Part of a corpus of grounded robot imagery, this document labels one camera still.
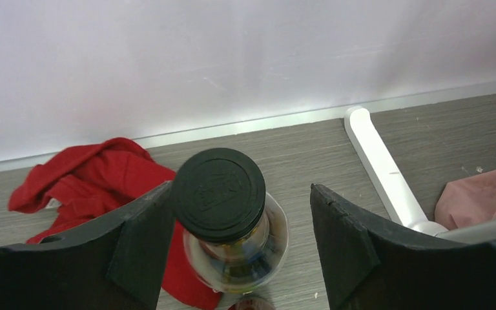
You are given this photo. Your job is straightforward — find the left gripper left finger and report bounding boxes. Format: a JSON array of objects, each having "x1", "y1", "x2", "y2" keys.
[{"x1": 0, "y1": 182, "x2": 174, "y2": 309}]

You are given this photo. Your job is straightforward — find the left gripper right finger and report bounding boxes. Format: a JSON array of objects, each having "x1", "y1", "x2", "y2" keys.
[{"x1": 310, "y1": 184, "x2": 496, "y2": 309}]

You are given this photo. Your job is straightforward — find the clear bottle black cap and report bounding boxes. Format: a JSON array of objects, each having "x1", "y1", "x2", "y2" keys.
[{"x1": 170, "y1": 148, "x2": 289, "y2": 294}]

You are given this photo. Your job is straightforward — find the red cloth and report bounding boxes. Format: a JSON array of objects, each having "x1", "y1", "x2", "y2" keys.
[{"x1": 8, "y1": 138, "x2": 221, "y2": 309}]

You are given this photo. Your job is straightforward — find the pink shorts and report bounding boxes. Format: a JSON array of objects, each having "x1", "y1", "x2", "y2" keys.
[{"x1": 434, "y1": 170, "x2": 496, "y2": 230}]

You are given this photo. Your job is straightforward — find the red lid chili jar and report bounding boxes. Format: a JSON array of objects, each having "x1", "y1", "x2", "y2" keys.
[{"x1": 227, "y1": 296, "x2": 276, "y2": 310}]

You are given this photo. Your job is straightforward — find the white clothes rack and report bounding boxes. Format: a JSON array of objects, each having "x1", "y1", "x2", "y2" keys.
[{"x1": 344, "y1": 106, "x2": 496, "y2": 244}]

